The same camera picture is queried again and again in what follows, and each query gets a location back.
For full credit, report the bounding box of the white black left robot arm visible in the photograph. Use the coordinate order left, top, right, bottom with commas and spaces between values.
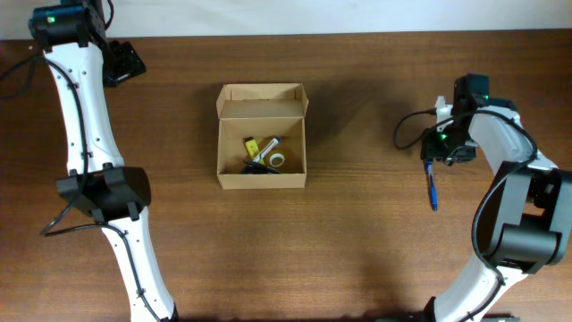
29, 1, 179, 321

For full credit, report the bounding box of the yellow tape roll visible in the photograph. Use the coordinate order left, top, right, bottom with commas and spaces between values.
268, 152, 286, 168

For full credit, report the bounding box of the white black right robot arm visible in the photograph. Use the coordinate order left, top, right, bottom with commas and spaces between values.
421, 74, 571, 321

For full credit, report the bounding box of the brown cardboard box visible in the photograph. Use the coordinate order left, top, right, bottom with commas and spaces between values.
216, 83, 309, 190

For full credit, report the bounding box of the black whiteboard marker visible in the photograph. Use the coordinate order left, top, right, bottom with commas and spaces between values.
240, 165, 257, 174

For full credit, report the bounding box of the blue ballpoint pen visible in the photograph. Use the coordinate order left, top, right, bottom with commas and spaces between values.
424, 160, 439, 211

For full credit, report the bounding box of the black ballpoint pen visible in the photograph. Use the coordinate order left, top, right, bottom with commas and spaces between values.
245, 161, 281, 174

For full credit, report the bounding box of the yellow highlighter marker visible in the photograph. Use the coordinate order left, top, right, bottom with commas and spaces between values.
244, 137, 260, 159

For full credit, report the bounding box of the blue whiteboard marker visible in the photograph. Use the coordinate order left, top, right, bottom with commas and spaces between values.
252, 137, 281, 163

